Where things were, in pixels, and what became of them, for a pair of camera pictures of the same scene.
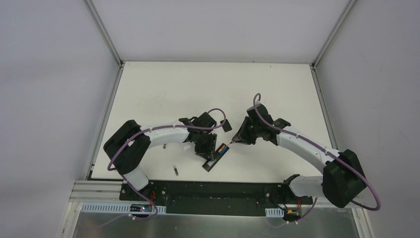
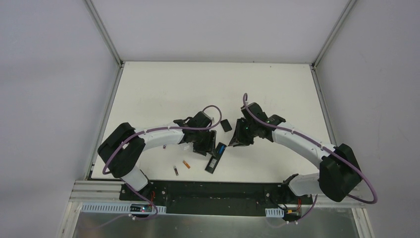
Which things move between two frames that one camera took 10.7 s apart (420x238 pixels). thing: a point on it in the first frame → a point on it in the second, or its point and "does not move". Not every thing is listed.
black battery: [176, 170] does not move
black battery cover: [226, 126] does not move
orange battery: [221, 148] → [186, 164]
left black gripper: [206, 147] does not move
